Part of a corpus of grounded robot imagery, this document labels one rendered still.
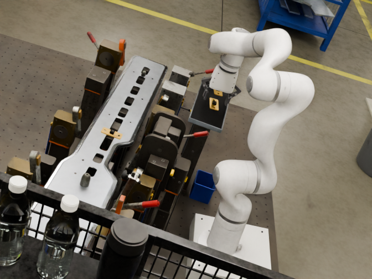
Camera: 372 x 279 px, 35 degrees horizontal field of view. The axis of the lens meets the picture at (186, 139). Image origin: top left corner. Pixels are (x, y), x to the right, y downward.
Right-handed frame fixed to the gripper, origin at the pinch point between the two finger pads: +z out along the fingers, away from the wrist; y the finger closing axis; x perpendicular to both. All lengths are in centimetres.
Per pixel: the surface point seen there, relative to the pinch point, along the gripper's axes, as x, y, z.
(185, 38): -305, -17, 119
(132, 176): 65, 30, -2
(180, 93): -9.5, 13.4, 7.5
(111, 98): -8.5, 40.9, 18.5
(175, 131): 26.7, 15.6, 2.8
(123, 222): 128, 35, -42
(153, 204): 67, 21, 5
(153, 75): -38.2, 24.4, 18.5
